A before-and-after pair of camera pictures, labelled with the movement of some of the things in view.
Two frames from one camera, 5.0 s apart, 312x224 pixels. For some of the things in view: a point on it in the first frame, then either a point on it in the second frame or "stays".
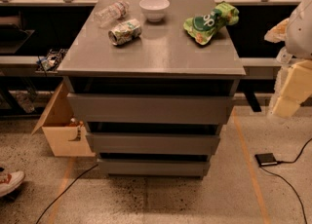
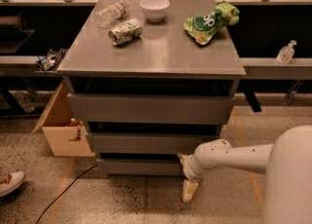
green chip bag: (203, 27) stays
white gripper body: (300, 33) -> (187, 168)
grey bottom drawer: (150, 167) stays
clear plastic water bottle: (109, 15) stays
